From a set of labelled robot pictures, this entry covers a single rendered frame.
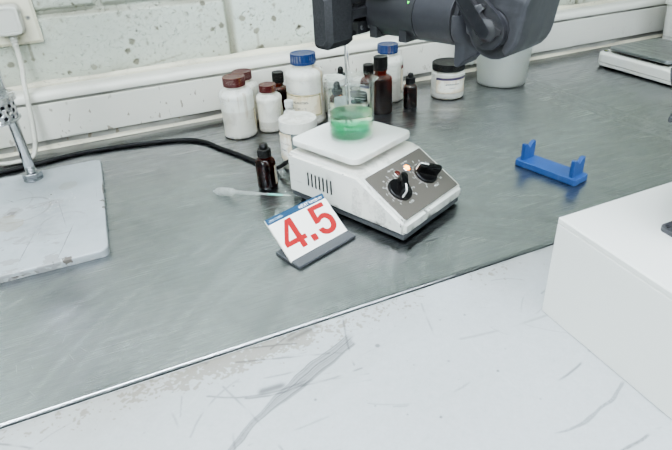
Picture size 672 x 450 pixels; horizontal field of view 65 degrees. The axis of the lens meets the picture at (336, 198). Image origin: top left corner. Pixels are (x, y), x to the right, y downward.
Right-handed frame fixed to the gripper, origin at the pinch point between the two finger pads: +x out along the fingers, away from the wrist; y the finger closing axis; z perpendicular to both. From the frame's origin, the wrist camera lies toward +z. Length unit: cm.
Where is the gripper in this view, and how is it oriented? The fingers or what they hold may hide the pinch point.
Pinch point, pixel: (344, 3)
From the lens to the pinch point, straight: 67.4
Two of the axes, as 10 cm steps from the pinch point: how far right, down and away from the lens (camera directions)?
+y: -7.0, 3.8, -6.1
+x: -7.1, -3.2, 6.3
